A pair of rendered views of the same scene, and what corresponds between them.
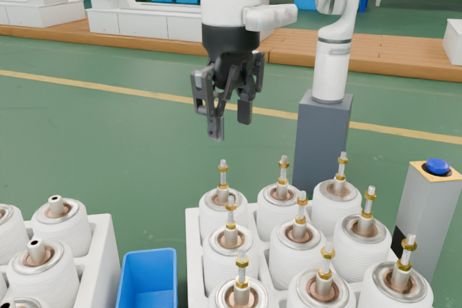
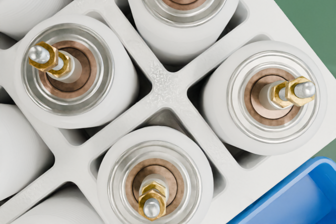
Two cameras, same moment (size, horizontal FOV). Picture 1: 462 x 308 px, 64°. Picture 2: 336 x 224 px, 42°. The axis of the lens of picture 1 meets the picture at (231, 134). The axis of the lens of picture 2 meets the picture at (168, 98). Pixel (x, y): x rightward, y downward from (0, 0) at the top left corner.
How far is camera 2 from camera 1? 0.46 m
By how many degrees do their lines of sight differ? 66
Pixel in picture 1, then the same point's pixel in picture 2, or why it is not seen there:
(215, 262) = (211, 187)
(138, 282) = not seen: outside the picture
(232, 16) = not seen: outside the picture
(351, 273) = not seen: outside the picture
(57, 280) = not seen: outside the picture
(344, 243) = not seen: outside the picture
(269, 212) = (13, 163)
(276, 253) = (121, 97)
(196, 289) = (223, 207)
